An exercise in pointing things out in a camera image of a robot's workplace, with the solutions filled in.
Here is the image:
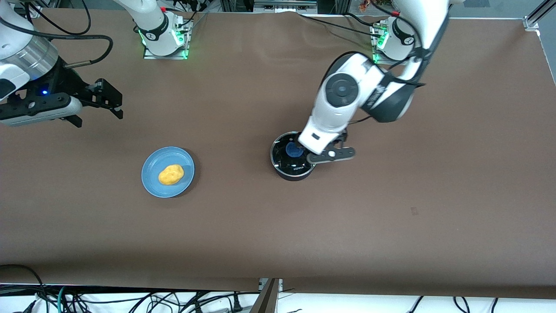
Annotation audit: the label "glass lid with blue knob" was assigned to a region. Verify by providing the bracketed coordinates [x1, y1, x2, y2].
[271, 132, 316, 171]

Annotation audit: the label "yellow potato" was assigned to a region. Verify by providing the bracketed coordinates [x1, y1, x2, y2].
[158, 163, 185, 186]

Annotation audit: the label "blue round plate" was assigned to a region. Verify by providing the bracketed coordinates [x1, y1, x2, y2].
[141, 146, 196, 199]

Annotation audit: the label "brown table cover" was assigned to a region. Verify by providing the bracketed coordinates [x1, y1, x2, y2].
[0, 8, 556, 300]

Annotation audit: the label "colourful background items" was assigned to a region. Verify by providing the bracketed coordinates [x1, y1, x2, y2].
[358, 0, 391, 12]

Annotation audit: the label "black equipment rack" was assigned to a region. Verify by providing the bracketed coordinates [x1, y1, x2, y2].
[219, 0, 320, 14]

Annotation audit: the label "black hanging cable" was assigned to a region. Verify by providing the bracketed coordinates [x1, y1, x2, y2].
[24, 0, 92, 36]

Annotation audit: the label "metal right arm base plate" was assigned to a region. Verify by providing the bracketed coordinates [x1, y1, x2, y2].
[142, 12, 191, 60]

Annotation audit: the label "black pot with blue handle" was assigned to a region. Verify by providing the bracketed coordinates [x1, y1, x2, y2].
[270, 131, 318, 182]

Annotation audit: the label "aluminium corner bracket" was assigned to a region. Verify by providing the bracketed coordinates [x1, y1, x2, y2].
[523, 0, 556, 32]
[17, 0, 43, 19]

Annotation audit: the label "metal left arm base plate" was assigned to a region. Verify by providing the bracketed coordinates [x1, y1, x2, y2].
[372, 23, 419, 66]

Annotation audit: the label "black cable on table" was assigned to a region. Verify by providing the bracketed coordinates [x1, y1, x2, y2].
[298, 13, 384, 38]

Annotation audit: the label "aluminium frame post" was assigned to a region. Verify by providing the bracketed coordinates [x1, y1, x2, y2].
[249, 278, 283, 313]

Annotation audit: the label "black looped floor cable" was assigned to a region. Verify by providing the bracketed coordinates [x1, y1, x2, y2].
[0, 263, 46, 313]

